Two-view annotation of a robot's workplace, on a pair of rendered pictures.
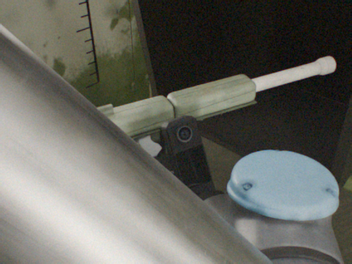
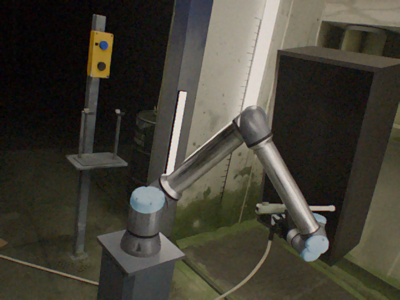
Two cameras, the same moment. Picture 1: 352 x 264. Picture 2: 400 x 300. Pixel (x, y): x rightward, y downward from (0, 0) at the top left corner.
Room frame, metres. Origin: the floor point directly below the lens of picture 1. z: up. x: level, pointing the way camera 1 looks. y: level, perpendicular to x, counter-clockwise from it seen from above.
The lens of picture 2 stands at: (-1.28, 0.36, 1.57)
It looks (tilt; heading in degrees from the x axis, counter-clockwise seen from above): 17 degrees down; 5
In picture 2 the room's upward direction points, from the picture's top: 11 degrees clockwise
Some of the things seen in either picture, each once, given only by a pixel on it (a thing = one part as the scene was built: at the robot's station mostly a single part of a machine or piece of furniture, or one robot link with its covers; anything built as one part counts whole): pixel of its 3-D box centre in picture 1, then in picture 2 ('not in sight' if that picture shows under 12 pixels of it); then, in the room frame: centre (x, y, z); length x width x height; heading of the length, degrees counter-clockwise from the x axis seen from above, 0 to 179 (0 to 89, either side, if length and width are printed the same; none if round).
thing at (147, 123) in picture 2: not in sight; (160, 162); (1.87, 0.99, 0.44); 0.59 x 0.58 x 0.89; 29
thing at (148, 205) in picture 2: not in sight; (146, 209); (0.13, 0.67, 0.83); 0.17 x 0.15 x 0.18; 175
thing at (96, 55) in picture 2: not in sight; (100, 54); (0.75, 1.22, 1.42); 0.12 x 0.06 x 0.26; 139
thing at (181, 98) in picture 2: not in sight; (174, 135); (1.01, 0.75, 0.96); 0.06 x 0.02 x 0.63; 139
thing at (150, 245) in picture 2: not in sight; (142, 236); (0.13, 0.67, 0.69); 0.19 x 0.19 x 0.10
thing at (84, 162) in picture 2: not in sight; (100, 135); (0.68, 1.14, 0.95); 0.26 x 0.15 x 0.32; 139
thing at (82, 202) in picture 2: not in sight; (87, 147); (0.79, 1.27, 0.82); 0.06 x 0.06 x 1.64; 49
